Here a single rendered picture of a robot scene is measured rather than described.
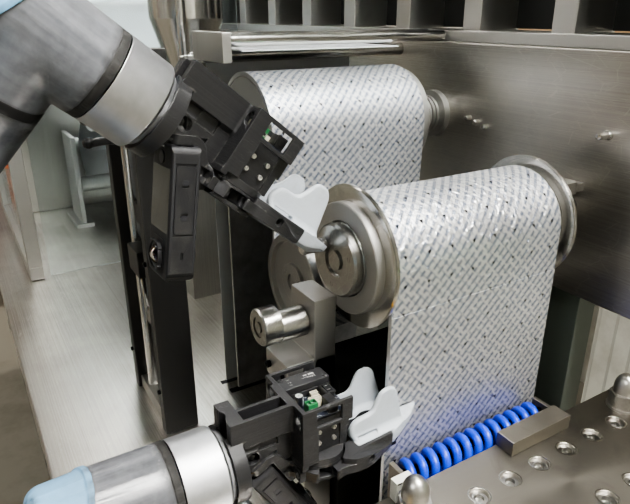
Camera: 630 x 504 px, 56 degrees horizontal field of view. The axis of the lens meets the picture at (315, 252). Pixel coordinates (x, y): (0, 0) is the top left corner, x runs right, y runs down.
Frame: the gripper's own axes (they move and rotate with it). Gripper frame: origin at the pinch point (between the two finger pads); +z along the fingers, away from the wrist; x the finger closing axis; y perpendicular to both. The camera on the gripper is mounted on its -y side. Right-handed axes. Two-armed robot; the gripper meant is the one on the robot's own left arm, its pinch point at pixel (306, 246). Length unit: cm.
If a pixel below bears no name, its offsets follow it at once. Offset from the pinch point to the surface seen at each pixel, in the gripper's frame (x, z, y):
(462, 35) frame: 19.0, 16.9, 37.9
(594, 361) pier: 64, 189, 26
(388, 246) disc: -7.6, 2.2, 3.9
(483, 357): -8.0, 23.1, 0.4
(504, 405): -7.9, 32.0, -2.9
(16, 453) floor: 157, 57, -116
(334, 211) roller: 0.0, 0.5, 4.4
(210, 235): 66, 26, -8
